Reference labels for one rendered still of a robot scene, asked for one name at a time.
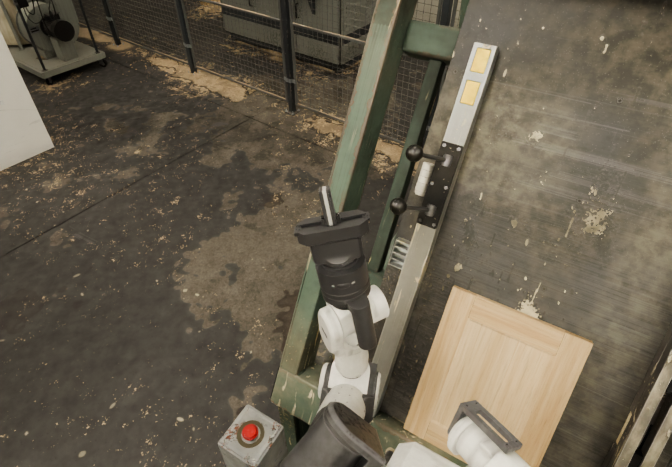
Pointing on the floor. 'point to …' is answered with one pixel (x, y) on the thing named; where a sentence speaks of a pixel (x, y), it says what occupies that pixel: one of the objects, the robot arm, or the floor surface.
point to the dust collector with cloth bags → (42, 21)
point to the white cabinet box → (18, 116)
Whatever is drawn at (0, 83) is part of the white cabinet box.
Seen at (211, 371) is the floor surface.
